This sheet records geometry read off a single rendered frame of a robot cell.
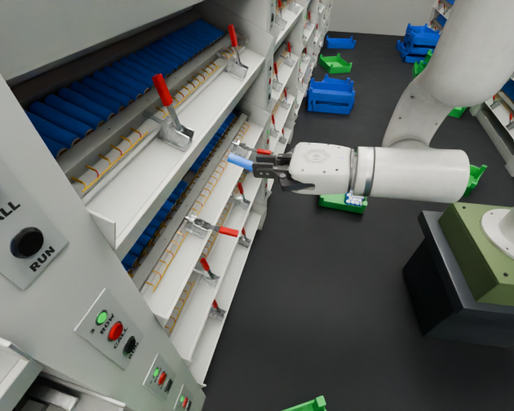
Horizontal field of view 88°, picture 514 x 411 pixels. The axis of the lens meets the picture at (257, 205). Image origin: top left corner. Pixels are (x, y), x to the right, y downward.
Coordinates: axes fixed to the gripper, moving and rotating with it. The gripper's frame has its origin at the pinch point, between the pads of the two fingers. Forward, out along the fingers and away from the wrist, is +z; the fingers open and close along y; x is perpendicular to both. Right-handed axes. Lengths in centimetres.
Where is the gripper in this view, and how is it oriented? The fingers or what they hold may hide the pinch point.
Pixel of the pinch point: (265, 166)
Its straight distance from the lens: 51.3
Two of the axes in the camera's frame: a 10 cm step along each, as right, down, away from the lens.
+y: -2.6, 6.8, -6.8
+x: 1.2, 7.3, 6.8
